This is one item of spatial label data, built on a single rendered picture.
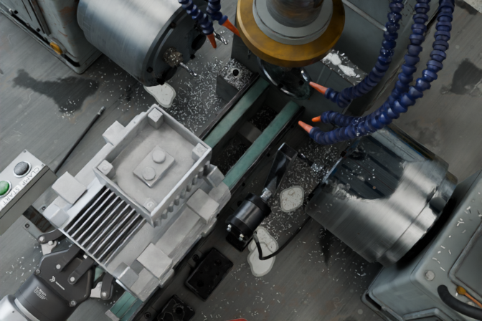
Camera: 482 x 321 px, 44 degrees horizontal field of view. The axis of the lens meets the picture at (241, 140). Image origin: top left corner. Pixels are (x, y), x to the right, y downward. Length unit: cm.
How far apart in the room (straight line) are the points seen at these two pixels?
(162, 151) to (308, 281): 71
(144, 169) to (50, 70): 83
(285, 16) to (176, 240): 38
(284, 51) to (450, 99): 76
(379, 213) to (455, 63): 69
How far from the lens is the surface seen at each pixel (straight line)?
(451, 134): 160
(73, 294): 83
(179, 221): 84
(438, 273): 111
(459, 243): 113
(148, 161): 79
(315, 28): 97
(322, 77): 123
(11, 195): 119
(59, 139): 150
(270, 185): 116
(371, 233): 113
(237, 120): 136
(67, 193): 85
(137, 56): 122
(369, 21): 123
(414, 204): 111
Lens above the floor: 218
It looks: 70 degrees down
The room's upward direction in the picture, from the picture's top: 11 degrees clockwise
